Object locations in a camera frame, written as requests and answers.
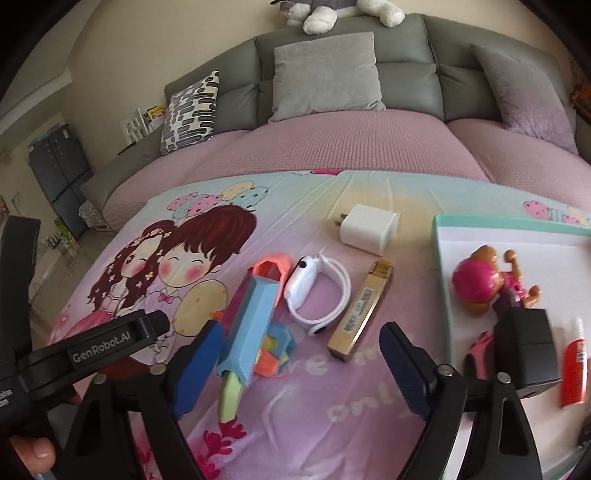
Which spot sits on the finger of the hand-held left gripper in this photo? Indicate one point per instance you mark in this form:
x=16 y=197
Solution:
x=154 y=324

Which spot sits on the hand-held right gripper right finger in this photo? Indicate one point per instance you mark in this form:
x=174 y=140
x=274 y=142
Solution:
x=408 y=369

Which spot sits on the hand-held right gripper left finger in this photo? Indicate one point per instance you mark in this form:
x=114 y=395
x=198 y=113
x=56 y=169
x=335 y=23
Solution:
x=198 y=369

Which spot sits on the gold rectangular box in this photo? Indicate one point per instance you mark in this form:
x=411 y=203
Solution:
x=360 y=314

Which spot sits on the pink brown toy figure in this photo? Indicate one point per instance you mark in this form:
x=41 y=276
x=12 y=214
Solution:
x=473 y=281

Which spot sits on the white smartwatch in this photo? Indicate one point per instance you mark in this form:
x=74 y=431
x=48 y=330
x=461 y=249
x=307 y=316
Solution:
x=300 y=281

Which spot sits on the teal shallow cardboard box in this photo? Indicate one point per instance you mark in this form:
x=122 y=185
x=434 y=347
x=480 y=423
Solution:
x=461 y=240

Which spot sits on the red white bottle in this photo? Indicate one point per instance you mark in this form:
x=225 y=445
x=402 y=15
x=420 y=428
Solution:
x=572 y=369

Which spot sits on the person's left hand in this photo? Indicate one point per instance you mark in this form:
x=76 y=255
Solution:
x=32 y=454

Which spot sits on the printed cartoon blanket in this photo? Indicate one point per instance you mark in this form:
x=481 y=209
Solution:
x=300 y=415

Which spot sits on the white charger plug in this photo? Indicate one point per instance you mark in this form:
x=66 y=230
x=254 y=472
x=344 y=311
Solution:
x=369 y=228

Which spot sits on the dark grey refrigerator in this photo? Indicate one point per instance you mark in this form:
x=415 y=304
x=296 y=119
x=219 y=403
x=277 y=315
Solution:
x=57 y=175

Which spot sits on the white book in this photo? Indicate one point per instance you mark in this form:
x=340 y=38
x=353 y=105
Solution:
x=134 y=127

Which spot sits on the yellow book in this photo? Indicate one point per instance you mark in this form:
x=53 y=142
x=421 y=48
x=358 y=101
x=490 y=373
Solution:
x=154 y=115

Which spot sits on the black white patterned pillow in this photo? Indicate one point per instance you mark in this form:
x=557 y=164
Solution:
x=189 y=113

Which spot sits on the pink sofa cover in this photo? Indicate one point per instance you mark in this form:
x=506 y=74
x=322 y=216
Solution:
x=323 y=138

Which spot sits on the grey sofa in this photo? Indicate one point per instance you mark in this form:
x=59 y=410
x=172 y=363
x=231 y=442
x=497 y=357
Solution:
x=406 y=83

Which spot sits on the purple grey pillow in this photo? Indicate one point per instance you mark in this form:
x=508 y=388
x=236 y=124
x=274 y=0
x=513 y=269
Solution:
x=521 y=92

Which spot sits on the orange red ornament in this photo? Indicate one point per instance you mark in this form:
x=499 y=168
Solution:
x=581 y=97

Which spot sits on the grey white plush toy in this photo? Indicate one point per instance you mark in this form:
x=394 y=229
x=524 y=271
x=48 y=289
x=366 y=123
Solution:
x=318 y=18

